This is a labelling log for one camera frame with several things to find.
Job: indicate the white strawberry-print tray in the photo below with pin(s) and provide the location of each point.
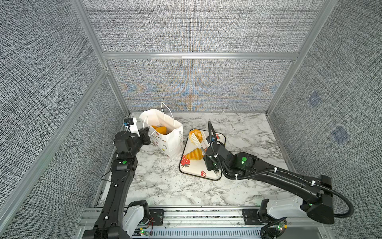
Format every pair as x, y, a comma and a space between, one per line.
197, 167

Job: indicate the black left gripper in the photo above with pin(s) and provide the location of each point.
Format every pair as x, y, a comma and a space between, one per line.
143, 136

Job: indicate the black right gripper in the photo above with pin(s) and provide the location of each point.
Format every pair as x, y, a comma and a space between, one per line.
207, 161

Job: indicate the striped croissant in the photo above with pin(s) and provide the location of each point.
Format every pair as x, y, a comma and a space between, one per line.
196, 154
163, 130

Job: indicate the white paper gift bag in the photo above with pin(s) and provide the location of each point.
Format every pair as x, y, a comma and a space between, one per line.
171, 144

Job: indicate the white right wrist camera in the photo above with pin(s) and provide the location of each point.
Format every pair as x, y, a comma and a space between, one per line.
211, 139

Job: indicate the round bun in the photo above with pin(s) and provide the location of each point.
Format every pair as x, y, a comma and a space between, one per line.
198, 133

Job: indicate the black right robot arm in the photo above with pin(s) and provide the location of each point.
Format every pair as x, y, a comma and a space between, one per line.
317, 202

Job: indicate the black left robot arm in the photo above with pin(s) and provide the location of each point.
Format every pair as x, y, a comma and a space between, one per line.
114, 221

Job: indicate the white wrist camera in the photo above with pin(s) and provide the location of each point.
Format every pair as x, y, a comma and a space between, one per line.
130, 124
211, 139

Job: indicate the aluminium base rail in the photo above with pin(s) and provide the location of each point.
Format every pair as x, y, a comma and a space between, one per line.
210, 223

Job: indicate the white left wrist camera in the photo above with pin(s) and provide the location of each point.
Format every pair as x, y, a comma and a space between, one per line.
130, 124

